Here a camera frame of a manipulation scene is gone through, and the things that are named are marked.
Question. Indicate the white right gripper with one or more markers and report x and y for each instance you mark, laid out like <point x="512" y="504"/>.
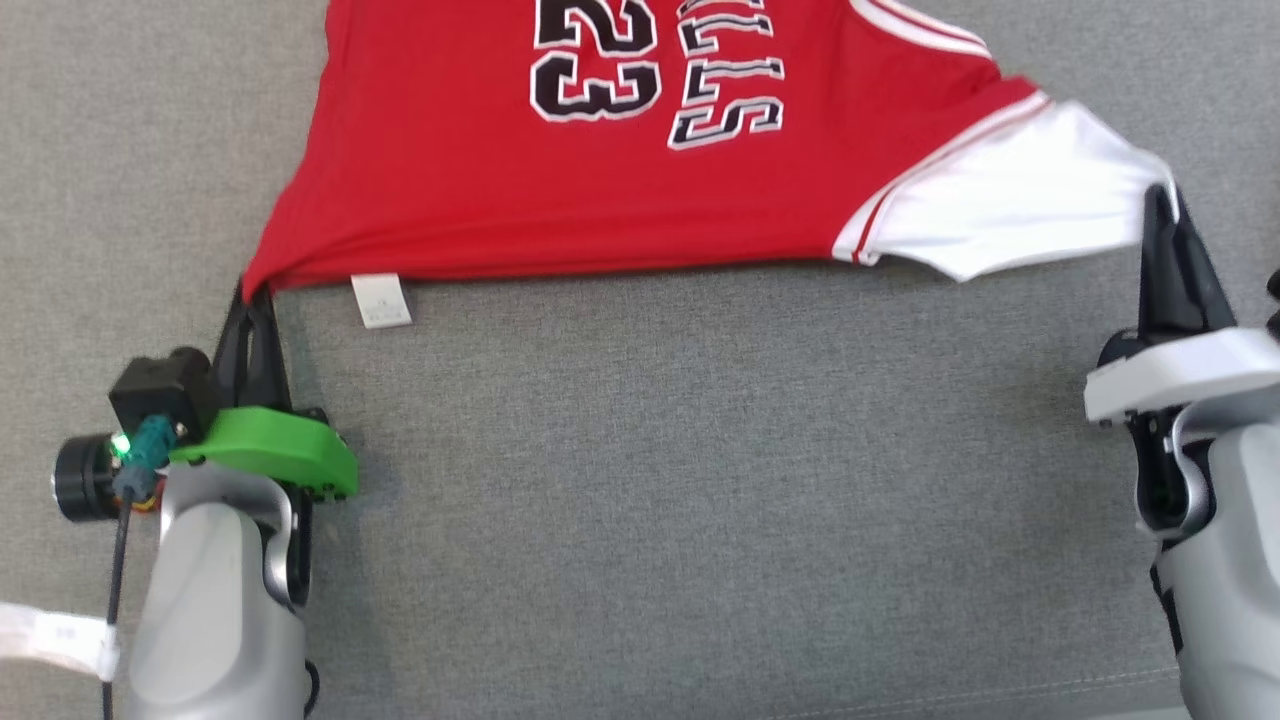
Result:
<point x="1190" y="370"/>

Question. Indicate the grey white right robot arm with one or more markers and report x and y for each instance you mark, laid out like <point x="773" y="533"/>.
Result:
<point x="1230" y="560"/>

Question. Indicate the red white basketball jersey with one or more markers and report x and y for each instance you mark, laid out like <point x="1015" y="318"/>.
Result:
<point x="450" y="170"/>

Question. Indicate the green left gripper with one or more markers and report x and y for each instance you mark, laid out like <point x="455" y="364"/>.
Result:
<point x="280" y="450"/>

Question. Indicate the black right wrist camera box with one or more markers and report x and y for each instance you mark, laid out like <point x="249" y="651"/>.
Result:
<point x="1274" y="305"/>

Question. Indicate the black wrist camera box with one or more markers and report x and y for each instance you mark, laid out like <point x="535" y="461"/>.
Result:
<point x="160" y="390"/>
<point x="1274" y="305"/>

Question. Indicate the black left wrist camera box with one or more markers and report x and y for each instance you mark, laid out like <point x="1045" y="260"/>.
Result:
<point x="160" y="390"/>

